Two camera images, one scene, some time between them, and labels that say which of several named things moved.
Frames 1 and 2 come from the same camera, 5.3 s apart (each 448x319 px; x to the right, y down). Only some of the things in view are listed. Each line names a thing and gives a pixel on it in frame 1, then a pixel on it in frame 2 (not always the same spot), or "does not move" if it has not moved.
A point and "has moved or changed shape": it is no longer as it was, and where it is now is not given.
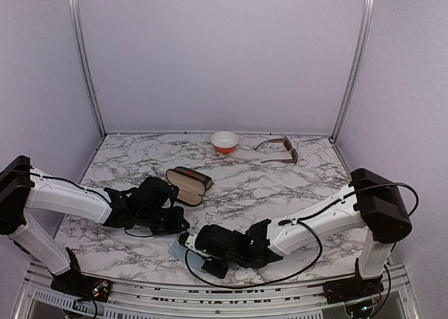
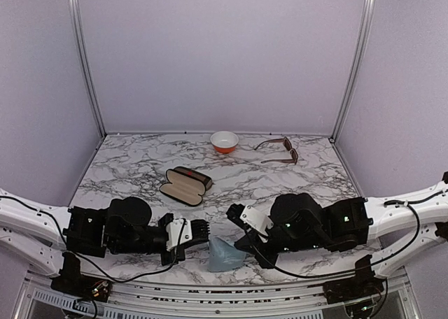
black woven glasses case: (164, 192) → (183, 188)
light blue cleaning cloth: (195, 261) has moved or changed shape
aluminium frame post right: (361, 43) does not move
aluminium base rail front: (43, 298) does not move
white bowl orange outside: (224, 142) does not move
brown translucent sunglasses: (288, 147) does not move
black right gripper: (219, 272) → (250, 243)
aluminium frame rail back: (211, 133) does not move
